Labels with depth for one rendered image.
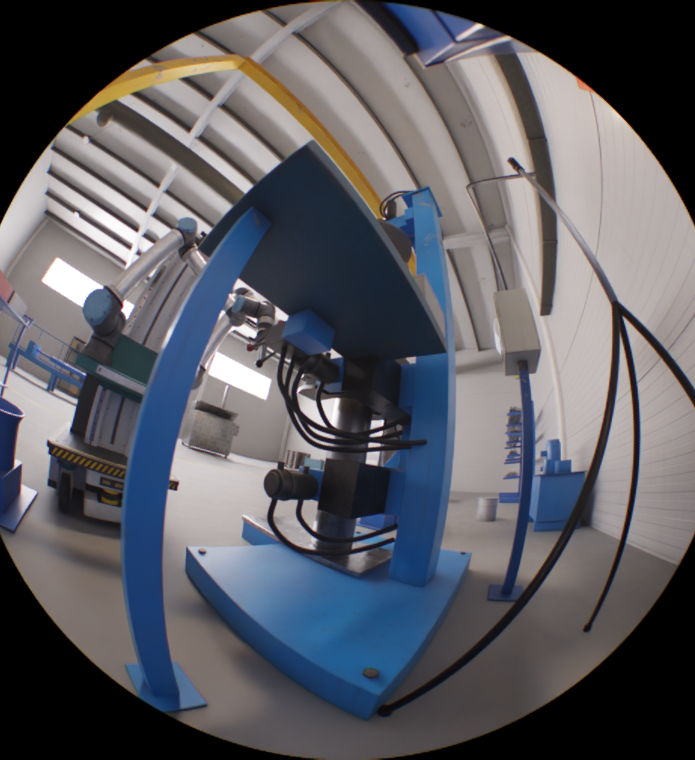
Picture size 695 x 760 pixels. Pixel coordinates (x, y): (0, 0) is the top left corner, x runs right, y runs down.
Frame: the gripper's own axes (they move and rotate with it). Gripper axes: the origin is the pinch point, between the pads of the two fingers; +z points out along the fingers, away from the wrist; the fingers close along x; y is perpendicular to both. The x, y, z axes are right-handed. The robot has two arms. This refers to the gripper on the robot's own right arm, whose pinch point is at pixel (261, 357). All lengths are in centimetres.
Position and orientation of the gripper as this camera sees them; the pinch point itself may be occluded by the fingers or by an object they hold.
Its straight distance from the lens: 106.8
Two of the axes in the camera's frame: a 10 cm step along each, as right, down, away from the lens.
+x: 8.2, -3.9, -4.2
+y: -5.6, -3.7, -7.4
